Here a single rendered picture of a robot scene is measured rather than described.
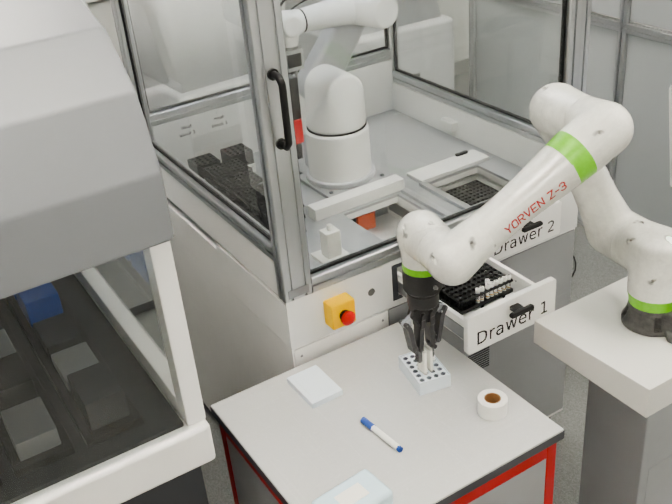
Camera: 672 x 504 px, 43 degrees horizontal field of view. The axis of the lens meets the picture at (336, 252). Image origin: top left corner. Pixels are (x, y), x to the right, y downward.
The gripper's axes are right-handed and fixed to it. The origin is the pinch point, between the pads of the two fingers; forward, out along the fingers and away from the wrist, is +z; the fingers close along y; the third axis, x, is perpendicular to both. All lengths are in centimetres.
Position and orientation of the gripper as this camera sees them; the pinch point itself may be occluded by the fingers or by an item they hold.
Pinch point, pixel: (424, 358)
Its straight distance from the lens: 211.7
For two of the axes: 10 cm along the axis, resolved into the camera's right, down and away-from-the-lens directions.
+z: 0.8, 8.6, 5.0
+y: -8.4, 3.3, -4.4
